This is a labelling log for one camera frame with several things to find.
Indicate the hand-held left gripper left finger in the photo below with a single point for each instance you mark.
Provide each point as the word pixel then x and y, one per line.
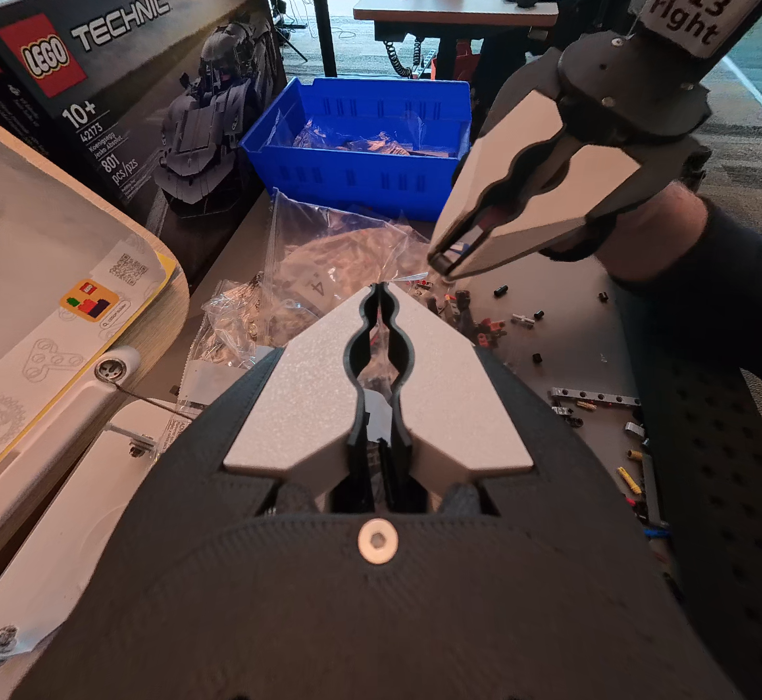
pixel 297 414

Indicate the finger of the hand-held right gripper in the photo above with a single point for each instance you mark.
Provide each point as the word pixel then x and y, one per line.
pixel 559 206
pixel 494 147

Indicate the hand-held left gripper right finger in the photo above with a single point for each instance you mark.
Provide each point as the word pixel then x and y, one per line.
pixel 464 414

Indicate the pile of toy bricks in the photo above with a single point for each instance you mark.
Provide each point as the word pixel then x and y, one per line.
pixel 458 302

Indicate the person's right forearm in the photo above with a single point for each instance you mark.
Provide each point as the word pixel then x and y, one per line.
pixel 726 295

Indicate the dark toy set box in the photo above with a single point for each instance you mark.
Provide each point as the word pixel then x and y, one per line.
pixel 149 75

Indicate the person's right hand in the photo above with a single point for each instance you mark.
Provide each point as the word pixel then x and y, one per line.
pixel 661 236

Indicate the long grey holed beam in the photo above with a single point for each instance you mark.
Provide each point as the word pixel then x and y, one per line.
pixel 595 398

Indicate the clear plastic bags in bin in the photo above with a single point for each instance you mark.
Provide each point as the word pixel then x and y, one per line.
pixel 357 141

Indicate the wooden office desk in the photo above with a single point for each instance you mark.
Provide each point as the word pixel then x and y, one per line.
pixel 452 7

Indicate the blue plastic bin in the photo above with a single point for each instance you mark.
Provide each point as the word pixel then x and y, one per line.
pixel 333 182

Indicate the wooden and white book stand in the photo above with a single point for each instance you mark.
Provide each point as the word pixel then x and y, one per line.
pixel 71 533

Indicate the car building instruction booklet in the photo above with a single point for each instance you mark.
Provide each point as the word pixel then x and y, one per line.
pixel 59 271

